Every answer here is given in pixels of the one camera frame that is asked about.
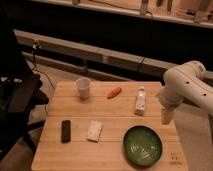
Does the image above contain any white sponge block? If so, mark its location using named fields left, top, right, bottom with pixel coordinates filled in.
left=87, top=121, right=103, bottom=142

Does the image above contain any black remote control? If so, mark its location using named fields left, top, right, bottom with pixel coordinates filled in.
left=61, top=120, right=71, bottom=143

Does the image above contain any orange pepper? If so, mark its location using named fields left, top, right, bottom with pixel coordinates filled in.
left=107, top=87, right=122, bottom=99

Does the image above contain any black office chair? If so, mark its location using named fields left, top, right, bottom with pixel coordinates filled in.
left=0, top=26, right=49, bottom=161

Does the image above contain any black cable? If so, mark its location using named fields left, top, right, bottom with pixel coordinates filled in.
left=31, top=39, right=56, bottom=90

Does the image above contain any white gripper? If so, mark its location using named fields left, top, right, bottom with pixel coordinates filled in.
left=159, top=87, right=181, bottom=125

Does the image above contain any white plastic bottle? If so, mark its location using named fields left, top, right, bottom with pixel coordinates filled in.
left=135, top=87, right=146, bottom=115

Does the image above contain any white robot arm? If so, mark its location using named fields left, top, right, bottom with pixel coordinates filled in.
left=159, top=61, right=213, bottom=125

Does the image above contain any white paper cup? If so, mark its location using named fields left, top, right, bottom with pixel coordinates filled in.
left=75, top=77, right=90, bottom=99

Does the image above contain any green bowl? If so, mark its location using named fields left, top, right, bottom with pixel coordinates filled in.
left=123, top=125, right=163, bottom=167

